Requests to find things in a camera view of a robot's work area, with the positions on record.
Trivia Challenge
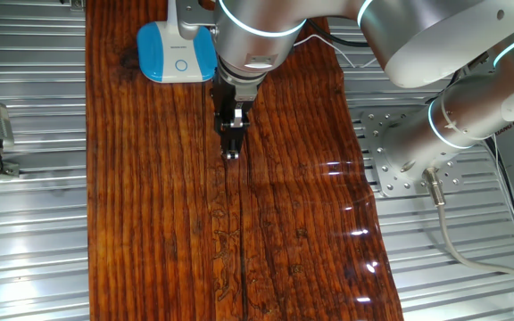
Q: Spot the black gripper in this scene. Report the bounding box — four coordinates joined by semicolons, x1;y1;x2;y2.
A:
211;73;261;161

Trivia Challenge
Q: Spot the blue and white desk lamp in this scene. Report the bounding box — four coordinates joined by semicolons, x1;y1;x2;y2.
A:
136;0;219;85

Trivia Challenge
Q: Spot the wood grain table mat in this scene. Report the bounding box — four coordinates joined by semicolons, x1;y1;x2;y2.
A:
85;0;404;321

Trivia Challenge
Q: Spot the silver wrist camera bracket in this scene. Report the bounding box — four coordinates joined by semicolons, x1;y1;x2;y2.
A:
176;0;218;41

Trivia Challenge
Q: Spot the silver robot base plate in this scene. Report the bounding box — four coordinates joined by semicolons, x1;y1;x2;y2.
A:
359;109;468;198

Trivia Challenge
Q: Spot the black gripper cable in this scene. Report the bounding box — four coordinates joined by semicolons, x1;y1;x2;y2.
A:
305;18;372;48

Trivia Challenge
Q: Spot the grey robot cable with connector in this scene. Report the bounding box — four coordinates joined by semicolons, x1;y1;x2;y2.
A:
421;167;514;291

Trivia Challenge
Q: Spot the white cable tie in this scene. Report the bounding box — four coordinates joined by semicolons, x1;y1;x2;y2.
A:
437;95;494;142

